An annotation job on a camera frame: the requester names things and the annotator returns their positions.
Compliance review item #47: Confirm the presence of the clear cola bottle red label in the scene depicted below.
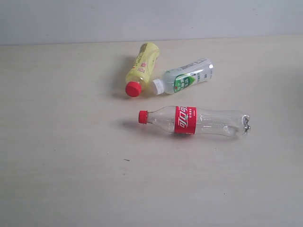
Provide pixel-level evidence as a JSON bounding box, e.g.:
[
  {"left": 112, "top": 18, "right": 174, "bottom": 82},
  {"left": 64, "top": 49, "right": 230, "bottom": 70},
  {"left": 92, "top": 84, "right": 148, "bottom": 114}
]
[{"left": 138, "top": 106, "right": 250, "bottom": 138}]

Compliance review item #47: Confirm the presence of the clear bottle green label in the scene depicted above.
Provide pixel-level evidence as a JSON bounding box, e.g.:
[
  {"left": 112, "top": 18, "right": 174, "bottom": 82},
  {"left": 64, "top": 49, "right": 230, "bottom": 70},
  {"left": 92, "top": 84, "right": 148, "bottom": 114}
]
[{"left": 151, "top": 58, "right": 214, "bottom": 95}]

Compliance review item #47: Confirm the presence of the yellow bottle red cap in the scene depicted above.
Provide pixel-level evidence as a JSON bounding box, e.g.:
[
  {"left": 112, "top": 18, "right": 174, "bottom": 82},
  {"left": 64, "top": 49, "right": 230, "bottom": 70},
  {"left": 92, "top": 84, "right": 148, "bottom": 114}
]
[{"left": 125, "top": 43, "right": 160, "bottom": 97}]

